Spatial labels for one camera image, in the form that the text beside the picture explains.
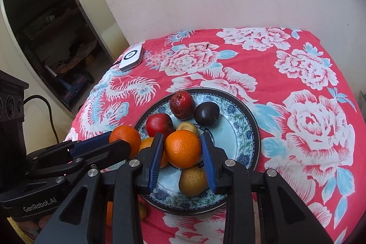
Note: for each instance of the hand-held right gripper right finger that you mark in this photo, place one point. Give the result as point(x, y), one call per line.
point(208, 166)

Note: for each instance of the blue patterned ceramic plate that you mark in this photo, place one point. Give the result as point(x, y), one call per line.
point(231, 129)

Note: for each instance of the bright red apple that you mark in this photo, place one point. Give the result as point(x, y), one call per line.
point(158, 125)

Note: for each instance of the dark purple plum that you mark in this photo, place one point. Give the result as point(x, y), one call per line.
point(207, 114)

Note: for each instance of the black speaker cabinet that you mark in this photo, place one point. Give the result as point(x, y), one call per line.
point(11, 124)

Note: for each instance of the orange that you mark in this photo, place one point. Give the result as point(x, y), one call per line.
point(109, 214)
point(183, 149)
point(125, 134)
point(145, 145)

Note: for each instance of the red floral tablecloth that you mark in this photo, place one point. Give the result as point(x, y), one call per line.
point(286, 84)

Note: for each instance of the small yellow pear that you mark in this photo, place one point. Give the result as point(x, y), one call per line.
point(187, 127)

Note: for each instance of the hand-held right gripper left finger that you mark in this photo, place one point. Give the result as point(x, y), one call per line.
point(154, 166)

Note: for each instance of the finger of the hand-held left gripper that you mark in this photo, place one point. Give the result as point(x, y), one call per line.
point(91, 142)
point(114, 151)

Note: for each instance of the white rounded electronic device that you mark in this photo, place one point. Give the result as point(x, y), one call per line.
point(131, 56)

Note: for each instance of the yellow fruit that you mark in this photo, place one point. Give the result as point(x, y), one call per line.
point(143, 211)

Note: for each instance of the blue object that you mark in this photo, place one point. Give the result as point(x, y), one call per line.
point(74, 86)

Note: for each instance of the cream door frame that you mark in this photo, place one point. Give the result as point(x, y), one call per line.
point(94, 18)

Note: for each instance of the brown wooden clutter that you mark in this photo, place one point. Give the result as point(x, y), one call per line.
point(77, 55)

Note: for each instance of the large yellow-brown pear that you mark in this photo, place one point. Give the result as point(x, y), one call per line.
point(193, 181)

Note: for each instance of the dark red apple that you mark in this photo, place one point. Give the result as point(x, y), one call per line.
point(183, 106)

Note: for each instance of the yellow container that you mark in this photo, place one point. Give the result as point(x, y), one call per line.
point(20, 231)

